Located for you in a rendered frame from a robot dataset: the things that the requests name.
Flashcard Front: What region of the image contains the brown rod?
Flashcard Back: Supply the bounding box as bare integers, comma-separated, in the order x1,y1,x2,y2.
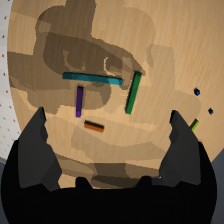
84,121,104,133

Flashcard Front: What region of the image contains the purple rod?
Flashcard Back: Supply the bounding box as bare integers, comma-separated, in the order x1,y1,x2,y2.
75,86,84,118

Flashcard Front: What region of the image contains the small blue cube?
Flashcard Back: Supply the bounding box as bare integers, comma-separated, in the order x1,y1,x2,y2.
194,89,200,96

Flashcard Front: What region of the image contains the turquoise rod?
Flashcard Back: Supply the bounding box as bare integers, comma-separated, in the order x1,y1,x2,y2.
63,72,123,86

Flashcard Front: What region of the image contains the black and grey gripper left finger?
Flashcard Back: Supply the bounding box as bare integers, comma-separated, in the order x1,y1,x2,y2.
1,107,62,224

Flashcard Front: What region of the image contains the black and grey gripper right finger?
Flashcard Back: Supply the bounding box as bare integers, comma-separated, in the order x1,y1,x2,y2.
158,110,217,224

